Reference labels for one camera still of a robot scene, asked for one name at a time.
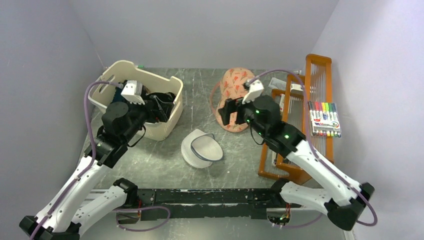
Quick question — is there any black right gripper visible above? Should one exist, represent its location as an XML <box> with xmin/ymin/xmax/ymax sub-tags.
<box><xmin>218</xmin><ymin>92</ymin><xmax>268</xmax><ymax>139</ymax></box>

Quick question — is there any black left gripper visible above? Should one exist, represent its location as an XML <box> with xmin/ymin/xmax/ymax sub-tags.
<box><xmin>120</xmin><ymin>94</ymin><xmax>174</xmax><ymax>143</ymax></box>

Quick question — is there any white mesh laundry bag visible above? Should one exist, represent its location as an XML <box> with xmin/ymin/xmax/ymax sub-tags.
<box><xmin>181</xmin><ymin>129</ymin><xmax>224</xmax><ymax>169</ymax></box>

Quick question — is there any black bra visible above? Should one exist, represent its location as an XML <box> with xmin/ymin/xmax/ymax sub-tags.
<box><xmin>146</xmin><ymin>92</ymin><xmax>176</xmax><ymax>105</ymax></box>

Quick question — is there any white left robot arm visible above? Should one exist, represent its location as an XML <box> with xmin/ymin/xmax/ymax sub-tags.
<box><xmin>19</xmin><ymin>92</ymin><xmax>175</xmax><ymax>240</ymax></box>

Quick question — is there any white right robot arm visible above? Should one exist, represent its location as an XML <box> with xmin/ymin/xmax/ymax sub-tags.
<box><xmin>218</xmin><ymin>95</ymin><xmax>376</xmax><ymax>231</ymax></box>

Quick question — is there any pink floral mesh bag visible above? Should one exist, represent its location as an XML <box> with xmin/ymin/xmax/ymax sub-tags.
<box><xmin>209</xmin><ymin>67</ymin><xmax>255</xmax><ymax>133</ymax></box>

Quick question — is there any cream plastic laundry basket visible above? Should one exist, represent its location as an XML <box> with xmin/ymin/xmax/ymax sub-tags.
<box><xmin>88</xmin><ymin>60</ymin><xmax>184</xmax><ymax>141</ymax></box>

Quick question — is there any teal garment in basket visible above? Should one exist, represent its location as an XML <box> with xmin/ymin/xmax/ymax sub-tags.
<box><xmin>111</xmin><ymin>88</ymin><xmax>125</xmax><ymax>103</ymax></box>

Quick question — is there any white paper tag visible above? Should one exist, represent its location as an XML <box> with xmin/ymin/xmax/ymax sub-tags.
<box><xmin>268</xmin><ymin>77</ymin><xmax>287</xmax><ymax>90</ymax></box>

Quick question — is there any orange wooden rack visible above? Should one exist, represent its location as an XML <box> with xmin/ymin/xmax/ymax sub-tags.
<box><xmin>257</xmin><ymin>53</ymin><xmax>333</xmax><ymax>185</ymax></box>

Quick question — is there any pack of coloured markers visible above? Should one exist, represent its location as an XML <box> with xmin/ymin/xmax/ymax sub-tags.
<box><xmin>308</xmin><ymin>101</ymin><xmax>342</xmax><ymax>138</ymax></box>

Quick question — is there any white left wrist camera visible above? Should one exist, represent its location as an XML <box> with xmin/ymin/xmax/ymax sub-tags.
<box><xmin>121</xmin><ymin>80</ymin><xmax>146</xmax><ymax>105</ymax></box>

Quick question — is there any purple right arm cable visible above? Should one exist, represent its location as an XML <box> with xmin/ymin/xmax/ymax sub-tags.
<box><xmin>245</xmin><ymin>68</ymin><xmax>379</xmax><ymax>229</ymax></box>

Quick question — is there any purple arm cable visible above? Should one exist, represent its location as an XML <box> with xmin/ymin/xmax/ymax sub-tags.
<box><xmin>245</xmin><ymin>68</ymin><xmax>379</xmax><ymax>229</ymax></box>
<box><xmin>28</xmin><ymin>81</ymin><xmax>125</xmax><ymax>240</ymax></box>

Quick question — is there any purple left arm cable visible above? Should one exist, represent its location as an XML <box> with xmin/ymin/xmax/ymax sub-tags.
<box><xmin>28</xmin><ymin>81</ymin><xmax>125</xmax><ymax>240</ymax></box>

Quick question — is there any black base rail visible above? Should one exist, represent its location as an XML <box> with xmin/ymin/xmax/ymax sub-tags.
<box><xmin>122</xmin><ymin>188</ymin><xmax>287</xmax><ymax>221</ymax></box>

